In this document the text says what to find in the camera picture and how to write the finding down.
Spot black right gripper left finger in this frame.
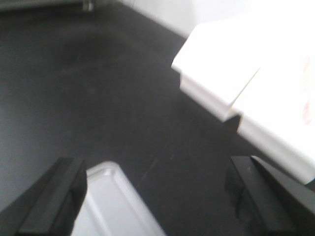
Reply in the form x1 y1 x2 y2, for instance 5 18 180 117
0 157 87 236

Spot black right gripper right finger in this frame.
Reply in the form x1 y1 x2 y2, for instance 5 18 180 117
225 156 315 236

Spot white bin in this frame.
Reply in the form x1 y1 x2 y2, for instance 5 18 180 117
171 19 261 122
234 51 315 184

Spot white bin left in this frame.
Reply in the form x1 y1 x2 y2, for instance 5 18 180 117
171 19 261 122

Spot white bin middle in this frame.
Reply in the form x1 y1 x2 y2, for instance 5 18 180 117
234 51 315 184

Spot silver metal tray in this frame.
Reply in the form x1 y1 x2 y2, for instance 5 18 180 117
72 161 165 236

